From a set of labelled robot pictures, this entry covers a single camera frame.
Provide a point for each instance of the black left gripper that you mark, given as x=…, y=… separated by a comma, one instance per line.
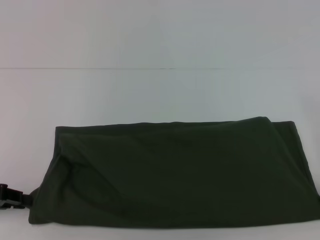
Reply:
x=10, y=196

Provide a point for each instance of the dark green t-shirt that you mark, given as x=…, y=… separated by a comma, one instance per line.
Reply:
x=175, y=175

